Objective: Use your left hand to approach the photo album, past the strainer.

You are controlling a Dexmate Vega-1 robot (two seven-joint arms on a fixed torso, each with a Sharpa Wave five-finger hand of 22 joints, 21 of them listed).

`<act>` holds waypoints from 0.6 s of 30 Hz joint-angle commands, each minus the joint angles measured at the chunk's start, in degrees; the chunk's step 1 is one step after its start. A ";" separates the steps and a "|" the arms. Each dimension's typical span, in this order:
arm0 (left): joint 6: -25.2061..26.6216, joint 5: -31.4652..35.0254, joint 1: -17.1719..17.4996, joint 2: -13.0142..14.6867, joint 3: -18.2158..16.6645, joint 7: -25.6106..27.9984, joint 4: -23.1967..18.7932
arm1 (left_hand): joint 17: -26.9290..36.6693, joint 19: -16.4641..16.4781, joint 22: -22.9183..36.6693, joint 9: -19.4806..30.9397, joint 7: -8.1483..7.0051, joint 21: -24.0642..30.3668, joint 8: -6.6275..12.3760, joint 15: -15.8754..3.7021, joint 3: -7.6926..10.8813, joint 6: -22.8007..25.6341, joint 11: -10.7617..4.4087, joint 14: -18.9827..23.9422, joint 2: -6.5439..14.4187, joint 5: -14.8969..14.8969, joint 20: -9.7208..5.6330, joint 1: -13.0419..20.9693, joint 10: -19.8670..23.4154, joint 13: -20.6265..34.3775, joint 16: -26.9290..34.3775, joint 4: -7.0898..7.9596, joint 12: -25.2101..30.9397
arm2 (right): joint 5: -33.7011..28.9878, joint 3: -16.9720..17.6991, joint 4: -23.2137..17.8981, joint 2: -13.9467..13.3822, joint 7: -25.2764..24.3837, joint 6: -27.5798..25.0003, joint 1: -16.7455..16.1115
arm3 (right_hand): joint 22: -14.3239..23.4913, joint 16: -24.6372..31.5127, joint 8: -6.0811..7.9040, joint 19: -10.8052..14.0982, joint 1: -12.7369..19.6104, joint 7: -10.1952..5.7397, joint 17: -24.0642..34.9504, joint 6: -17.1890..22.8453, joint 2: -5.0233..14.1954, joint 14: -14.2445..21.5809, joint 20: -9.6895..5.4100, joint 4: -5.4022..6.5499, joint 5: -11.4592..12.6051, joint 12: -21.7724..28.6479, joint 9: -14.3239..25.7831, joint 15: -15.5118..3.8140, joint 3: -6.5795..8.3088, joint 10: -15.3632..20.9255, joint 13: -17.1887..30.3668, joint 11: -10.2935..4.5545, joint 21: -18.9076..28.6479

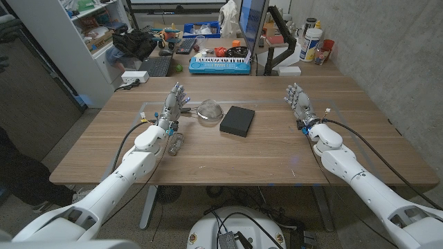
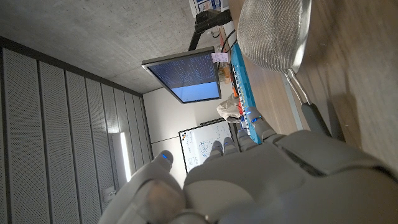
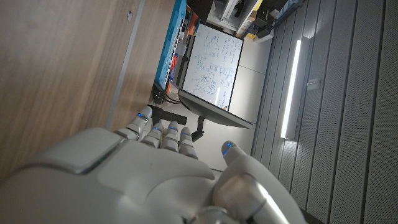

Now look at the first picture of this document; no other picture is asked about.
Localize black bowl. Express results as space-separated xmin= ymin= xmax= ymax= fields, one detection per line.
xmin=225 ymin=46 xmax=249 ymax=58

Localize white shelf unit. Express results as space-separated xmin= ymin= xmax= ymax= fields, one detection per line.
xmin=6 ymin=0 xmax=134 ymax=108

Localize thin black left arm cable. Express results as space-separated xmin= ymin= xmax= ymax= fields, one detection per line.
xmin=102 ymin=134 xmax=171 ymax=226

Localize cardboard box on shelf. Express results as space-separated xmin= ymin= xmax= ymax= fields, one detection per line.
xmin=84 ymin=29 xmax=115 ymax=53

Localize black photo album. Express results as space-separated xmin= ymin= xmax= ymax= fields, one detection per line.
xmin=219 ymin=105 xmax=256 ymax=138

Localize colourful toy vehicle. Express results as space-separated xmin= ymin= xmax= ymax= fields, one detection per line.
xmin=152 ymin=23 xmax=182 ymax=50

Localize white power strip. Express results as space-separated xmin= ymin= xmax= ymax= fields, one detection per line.
xmin=120 ymin=71 xmax=150 ymax=84

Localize blue plastic bin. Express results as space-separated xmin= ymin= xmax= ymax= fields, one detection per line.
xmin=182 ymin=21 xmax=222 ymax=39

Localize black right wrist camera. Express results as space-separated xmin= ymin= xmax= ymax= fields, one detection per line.
xmin=296 ymin=119 xmax=309 ymax=136

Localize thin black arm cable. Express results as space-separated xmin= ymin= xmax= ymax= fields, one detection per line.
xmin=304 ymin=133 xmax=399 ymax=249
xmin=102 ymin=134 xmax=171 ymax=226

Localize clear glass jar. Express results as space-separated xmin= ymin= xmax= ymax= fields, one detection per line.
xmin=168 ymin=132 xmax=186 ymax=157

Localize black board frame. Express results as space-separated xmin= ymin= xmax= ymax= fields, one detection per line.
xmin=125 ymin=0 xmax=229 ymax=30

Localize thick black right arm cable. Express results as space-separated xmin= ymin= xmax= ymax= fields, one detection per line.
xmin=320 ymin=118 xmax=443 ymax=211

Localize white box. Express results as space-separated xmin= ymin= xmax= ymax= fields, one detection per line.
xmin=278 ymin=65 xmax=302 ymax=77

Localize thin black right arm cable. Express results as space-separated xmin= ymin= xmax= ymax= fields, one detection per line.
xmin=304 ymin=133 xmax=399 ymax=249

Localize blue cloth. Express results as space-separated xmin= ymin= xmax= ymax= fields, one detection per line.
xmin=105 ymin=45 xmax=127 ymax=66

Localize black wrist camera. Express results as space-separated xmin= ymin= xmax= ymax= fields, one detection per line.
xmin=165 ymin=120 xmax=180 ymax=137
xmin=296 ymin=119 xmax=309 ymax=136

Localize black laptop keyboard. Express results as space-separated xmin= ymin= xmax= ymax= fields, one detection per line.
xmin=138 ymin=55 xmax=173 ymax=77

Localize grey table leg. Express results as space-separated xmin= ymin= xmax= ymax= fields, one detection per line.
xmin=311 ymin=186 xmax=336 ymax=232
xmin=138 ymin=185 xmax=159 ymax=230

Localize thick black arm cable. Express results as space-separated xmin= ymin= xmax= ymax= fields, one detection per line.
xmin=320 ymin=118 xmax=443 ymax=211
xmin=110 ymin=119 xmax=159 ymax=174

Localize black computer keyboard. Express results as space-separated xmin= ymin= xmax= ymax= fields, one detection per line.
xmin=175 ymin=37 xmax=197 ymax=55

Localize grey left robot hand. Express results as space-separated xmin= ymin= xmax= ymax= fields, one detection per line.
xmin=157 ymin=82 xmax=191 ymax=132

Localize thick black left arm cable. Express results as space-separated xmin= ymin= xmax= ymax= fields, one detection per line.
xmin=110 ymin=119 xmax=159 ymax=174

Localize white wipes canister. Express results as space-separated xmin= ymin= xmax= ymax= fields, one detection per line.
xmin=299 ymin=28 xmax=323 ymax=63

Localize bottle with black lid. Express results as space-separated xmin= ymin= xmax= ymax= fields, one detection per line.
xmin=303 ymin=17 xmax=318 ymax=35

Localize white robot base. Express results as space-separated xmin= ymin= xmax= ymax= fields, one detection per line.
xmin=186 ymin=206 xmax=287 ymax=249

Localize black round fan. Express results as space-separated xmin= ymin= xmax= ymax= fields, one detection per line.
xmin=156 ymin=185 xmax=183 ymax=205

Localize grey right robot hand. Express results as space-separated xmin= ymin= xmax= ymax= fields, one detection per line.
xmin=283 ymin=82 xmax=321 ymax=129

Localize blue toy piano keyboard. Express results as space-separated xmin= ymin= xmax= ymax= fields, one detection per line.
xmin=188 ymin=56 xmax=252 ymax=75

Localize computer monitor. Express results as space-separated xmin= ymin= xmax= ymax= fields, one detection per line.
xmin=238 ymin=0 xmax=270 ymax=56

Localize black plug cable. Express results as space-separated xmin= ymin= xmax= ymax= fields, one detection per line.
xmin=114 ymin=79 xmax=141 ymax=93

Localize metal mesh strainer black handle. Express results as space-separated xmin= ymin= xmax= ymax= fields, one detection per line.
xmin=179 ymin=98 xmax=224 ymax=121

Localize black bag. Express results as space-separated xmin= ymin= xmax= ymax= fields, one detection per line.
xmin=112 ymin=30 xmax=159 ymax=62

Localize white plastic bag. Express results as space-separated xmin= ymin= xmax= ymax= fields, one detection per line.
xmin=218 ymin=0 xmax=242 ymax=38

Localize small cardboard box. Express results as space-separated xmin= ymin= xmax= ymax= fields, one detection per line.
xmin=262 ymin=22 xmax=278 ymax=38

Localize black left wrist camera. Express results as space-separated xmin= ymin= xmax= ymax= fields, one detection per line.
xmin=165 ymin=120 xmax=180 ymax=137

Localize grey sneaker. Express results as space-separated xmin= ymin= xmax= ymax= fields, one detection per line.
xmin=71 ymin=187 xmax=93 ymax=205

